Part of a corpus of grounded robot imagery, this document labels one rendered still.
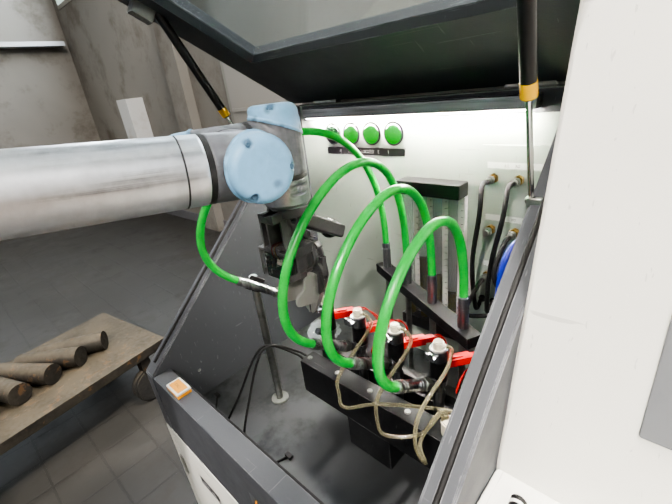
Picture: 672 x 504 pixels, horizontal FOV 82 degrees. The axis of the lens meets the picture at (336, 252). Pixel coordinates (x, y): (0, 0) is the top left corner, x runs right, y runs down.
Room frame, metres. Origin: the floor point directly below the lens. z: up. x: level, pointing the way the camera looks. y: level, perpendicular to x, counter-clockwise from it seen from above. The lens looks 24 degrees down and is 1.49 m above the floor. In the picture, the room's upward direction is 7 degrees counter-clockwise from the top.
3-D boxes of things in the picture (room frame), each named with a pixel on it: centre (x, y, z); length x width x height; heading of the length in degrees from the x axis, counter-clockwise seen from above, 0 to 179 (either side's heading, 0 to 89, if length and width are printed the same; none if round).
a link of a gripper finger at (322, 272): (0.60, 0.04, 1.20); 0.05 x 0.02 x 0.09; 44
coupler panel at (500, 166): (0.65, -0.33, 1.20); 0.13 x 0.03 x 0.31; 44
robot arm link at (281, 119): (0.60, 0.07, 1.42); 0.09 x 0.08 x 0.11; 121
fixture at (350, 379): (0.55, -0.05, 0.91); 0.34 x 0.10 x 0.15; 44
